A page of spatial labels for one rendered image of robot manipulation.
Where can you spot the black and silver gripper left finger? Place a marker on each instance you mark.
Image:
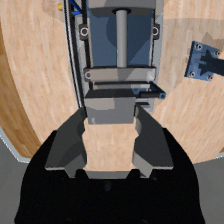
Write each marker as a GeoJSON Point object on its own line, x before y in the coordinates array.
{"type": "Point", "coordinates": [61, 154]}

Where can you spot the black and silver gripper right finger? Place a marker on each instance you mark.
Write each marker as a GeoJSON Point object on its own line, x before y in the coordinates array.
{"type": "Point", "coordinates": [159, 156]}

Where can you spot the grey flat bar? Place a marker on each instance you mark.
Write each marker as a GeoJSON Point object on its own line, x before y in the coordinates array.
{"type": "Point", "coordinates": [121, 84]}
{"type": "Point", "coordinates": [141, 99]}

